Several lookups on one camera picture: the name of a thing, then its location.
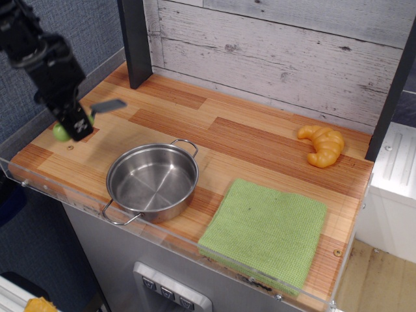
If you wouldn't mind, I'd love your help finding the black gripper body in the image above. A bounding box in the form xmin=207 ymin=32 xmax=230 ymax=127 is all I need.
xmin=25 ymin=34 xmax=86 ymax=119

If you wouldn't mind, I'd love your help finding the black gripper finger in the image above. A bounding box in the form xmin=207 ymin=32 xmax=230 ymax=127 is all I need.
xmin=57 ymin=103 xmax=94 ymax=142

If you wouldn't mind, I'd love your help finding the green handled grey spatula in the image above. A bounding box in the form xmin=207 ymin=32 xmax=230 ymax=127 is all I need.
xmin=53 ymin=99 xmax=127 ymax=142

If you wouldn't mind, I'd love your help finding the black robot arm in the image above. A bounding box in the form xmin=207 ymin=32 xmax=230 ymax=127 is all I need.
xmin=1 ymin=1 xmax=94 ymax=141

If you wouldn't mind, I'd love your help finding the green knitted cloth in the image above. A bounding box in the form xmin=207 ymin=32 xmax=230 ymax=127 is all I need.
xmin=198 ymin=179 xmax=327 ymax=296

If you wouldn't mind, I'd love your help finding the stainless steel pot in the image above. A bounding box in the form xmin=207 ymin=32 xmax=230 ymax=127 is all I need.
xmin=103 ymin=139 xmax=199 ymax=226

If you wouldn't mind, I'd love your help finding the grey toy fridge cabinet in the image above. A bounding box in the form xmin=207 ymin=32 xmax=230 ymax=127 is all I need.
xmin=64 ymin=205 xmax=334 ymax=311

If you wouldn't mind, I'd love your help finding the yellow object bottom left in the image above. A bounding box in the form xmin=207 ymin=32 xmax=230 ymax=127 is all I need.
xmin=23 ymin=297 xmax=58 ymax=312

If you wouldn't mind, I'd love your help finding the silver dispenser button panel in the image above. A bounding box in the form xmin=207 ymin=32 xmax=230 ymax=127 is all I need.
xmin=133 ymin=261 xmax=213 ymax=311

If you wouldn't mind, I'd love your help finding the orange plastic croissant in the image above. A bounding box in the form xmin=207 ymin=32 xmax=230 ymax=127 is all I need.
xmin=297 ymin=125 xmax=345 ymax=168

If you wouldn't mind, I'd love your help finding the brass screw right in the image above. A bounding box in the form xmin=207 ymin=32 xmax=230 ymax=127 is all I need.
xmin=333 ymin=249 xmax=342 ymax=257

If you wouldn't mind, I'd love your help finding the white side cabinet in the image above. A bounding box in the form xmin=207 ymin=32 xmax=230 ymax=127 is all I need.
xmin=356 ymin=122 xmax=415 ymax=263

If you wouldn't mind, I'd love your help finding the clear acrylic guard rail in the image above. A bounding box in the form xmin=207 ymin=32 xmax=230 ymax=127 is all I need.
xmin=1 ymin=64 xmax=372 ymax=311

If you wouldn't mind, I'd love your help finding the dark right vertical post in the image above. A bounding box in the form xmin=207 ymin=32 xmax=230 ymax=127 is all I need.
xmin=365 ymin=19 xmax=415 ymax=162

